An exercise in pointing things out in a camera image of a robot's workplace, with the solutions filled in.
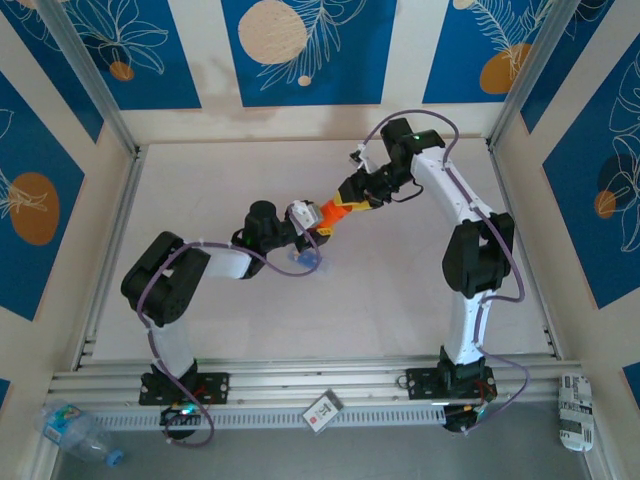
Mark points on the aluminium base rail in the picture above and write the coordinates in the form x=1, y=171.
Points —
x=310, y=380

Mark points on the white card with red mark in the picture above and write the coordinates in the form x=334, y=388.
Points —
x=322, y=412

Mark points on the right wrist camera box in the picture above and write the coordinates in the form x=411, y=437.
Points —
x=367, y=162

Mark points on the aluminium frame post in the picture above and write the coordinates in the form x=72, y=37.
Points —
x=99, y=85
x=540, y=75

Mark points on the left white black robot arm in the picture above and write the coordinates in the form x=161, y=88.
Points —
x=165, y=285

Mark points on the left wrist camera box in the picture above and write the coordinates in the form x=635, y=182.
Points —
x=305, y=215

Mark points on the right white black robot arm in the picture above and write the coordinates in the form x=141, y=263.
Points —
x=475, y=260

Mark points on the clear plastic water bottle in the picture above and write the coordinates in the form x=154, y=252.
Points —
x=75, y=435

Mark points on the orange pill bottle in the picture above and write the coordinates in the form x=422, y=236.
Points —
x=332, y=214

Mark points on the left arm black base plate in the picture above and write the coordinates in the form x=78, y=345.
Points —
x=215, y=387

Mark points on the aluminium table side rail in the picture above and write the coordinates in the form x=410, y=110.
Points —
x=121, y=215
x=502, y=180

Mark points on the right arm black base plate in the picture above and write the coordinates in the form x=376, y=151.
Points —
x=420, y=382

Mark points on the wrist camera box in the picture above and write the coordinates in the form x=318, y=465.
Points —
x=367, y=162
x=305, y=215

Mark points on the small blue packet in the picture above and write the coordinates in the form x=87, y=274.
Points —
x=324, y=268

